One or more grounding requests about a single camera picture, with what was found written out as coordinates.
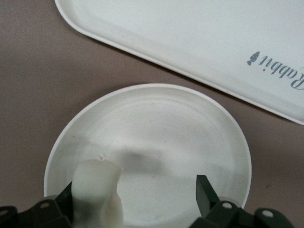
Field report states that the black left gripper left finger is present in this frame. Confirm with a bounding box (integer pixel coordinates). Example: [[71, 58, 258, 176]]
[[0, 181, 76, 228]]

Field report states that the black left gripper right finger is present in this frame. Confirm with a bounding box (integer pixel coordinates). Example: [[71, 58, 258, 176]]
[[190, 174, 293, 228]]

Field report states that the round cream plate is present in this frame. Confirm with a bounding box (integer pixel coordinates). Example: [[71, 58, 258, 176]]
[[44, 83, 252, 228]]

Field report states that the cream rabbit print tray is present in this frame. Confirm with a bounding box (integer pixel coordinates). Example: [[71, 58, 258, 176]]
[[54, 0, 304, 125]]

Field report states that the small white steamed bun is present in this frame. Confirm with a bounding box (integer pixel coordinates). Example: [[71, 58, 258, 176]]
[[71, 159, 124, 225]]

